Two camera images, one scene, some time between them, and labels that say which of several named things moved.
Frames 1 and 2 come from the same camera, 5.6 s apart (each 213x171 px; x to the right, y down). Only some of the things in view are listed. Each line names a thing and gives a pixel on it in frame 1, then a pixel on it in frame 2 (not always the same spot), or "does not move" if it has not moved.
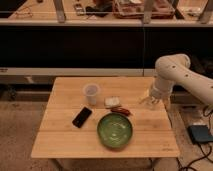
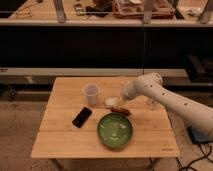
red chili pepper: (121, 110) does not move
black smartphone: (81, 117) does not move
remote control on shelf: (79, 9) does not move
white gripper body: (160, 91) -> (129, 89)
